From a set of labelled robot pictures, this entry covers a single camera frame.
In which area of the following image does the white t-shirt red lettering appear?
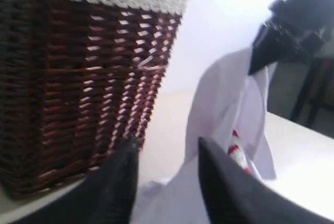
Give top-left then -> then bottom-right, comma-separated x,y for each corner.
130,48 -> 276,223

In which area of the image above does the dark red wicker basket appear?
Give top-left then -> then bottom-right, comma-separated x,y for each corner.
1,0 -> 182,198

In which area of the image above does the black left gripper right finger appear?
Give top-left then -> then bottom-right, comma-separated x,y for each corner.
198,137 -> 331,224

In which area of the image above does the dark wooden chair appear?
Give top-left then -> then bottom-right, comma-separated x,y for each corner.
289,58 -> 333,138

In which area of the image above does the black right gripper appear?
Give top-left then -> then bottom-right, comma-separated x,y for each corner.
248,0 -> 333,75

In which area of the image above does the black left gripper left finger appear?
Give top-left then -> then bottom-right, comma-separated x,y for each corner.
19,137 -> 139,224

